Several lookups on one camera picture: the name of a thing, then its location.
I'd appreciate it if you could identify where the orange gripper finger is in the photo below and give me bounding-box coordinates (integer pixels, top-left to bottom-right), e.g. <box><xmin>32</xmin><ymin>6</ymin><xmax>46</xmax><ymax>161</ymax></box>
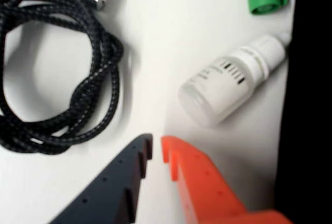
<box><xmin>160</xmin><ymin>135</ymin><xmax>295</xmax><ymax>224</ymax></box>

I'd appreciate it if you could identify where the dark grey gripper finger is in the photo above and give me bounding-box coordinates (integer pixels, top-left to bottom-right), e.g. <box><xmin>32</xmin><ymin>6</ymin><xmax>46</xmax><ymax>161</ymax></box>
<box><xmin>48</xmin><ymin>133</ymin><xmax>154</xmax><ymax>224</ymax></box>

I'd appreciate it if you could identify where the small white dropper bottle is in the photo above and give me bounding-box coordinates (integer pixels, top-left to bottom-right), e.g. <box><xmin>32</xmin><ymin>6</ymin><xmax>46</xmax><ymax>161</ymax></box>
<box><xmin>178</xmin><ymin>34</ymin><xmax>287</xmax><ymax>128</ymax></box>

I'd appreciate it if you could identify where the black braided cable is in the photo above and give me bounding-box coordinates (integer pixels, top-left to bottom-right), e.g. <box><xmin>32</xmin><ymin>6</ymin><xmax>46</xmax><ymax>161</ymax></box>
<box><xmin>0</xmin><ymin>0</ymin><xmax>125</xmax><ymax>156</ymax></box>

